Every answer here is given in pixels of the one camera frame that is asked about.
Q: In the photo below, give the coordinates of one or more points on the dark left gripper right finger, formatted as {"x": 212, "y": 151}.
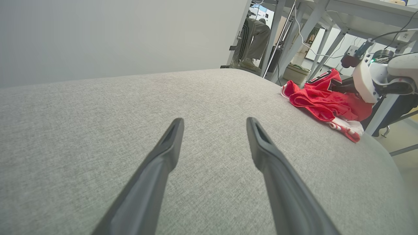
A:
{"x": 287, "y": 195}

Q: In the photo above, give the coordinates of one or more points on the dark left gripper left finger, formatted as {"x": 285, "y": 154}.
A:
{"x": 147, "y": 195}

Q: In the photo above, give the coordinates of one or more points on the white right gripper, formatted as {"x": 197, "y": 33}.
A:
{"x": 364, "y": 78}

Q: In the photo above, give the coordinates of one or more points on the red and white jersey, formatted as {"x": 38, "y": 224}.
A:
{"x": 320, "y": 101}

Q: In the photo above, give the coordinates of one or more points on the white round basket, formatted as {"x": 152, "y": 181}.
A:
{"x": 295, "y": 74}

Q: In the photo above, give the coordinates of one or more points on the grey metal desk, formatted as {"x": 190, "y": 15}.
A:
{"x": 359, "y": 13}

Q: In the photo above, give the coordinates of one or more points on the person in olive trousers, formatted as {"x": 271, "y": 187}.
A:
{"x": 254, "y": 39}

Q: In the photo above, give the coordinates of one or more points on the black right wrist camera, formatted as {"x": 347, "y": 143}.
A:
{"x": 348, "y": 60}

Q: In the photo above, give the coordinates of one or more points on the grey post with black tape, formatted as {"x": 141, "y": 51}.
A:
{"x": 240, "y": 32}

